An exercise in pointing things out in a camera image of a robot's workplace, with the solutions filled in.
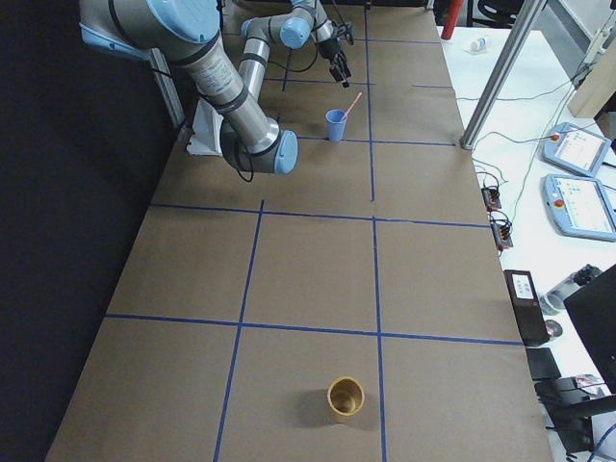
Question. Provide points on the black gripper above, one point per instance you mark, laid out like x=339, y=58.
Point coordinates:
x=330, y=50

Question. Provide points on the light blue ribbed cup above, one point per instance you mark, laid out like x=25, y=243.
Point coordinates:
x=336, y=121

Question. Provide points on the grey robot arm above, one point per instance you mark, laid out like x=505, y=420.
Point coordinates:
x=189, y=36
x=307, y=20

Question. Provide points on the yellow wooden cup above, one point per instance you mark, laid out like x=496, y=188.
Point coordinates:
x=345, y=398

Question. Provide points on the red cylinder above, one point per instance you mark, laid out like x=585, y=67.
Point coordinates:
x=453, y=12

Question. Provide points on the white plastic bottle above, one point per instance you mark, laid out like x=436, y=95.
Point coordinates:
x=480, y=45

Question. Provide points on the upper black red connector box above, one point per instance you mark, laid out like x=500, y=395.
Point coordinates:
x=491, y=197

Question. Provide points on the black red connector box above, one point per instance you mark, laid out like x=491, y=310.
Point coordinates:
x=501, y=230
x=491, y=197

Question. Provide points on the lower black red connector box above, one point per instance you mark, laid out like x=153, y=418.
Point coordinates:
x=501, y=230

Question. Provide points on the upper teach pendant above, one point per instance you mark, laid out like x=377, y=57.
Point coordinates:
x=575, y=149

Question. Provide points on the teach pendant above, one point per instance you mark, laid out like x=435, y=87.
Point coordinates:
x=579, y=207
x=575, y=149

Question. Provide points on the lower teach pendant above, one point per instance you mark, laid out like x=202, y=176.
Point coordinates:
x=579, y=207

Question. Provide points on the black box white label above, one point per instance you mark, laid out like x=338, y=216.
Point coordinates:
x=525, y=305

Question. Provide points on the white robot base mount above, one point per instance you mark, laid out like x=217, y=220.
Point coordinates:
x=205, y=137

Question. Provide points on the aluminium frame post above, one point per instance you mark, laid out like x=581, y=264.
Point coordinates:
x=514, y=44

